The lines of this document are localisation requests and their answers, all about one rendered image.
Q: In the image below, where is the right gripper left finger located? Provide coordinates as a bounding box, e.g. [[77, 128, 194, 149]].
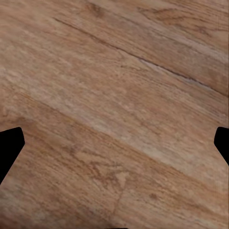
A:
[[0, 127, 25, 184]]

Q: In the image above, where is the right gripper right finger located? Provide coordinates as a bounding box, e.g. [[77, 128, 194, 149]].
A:
[[214, 127, 229, 165]]

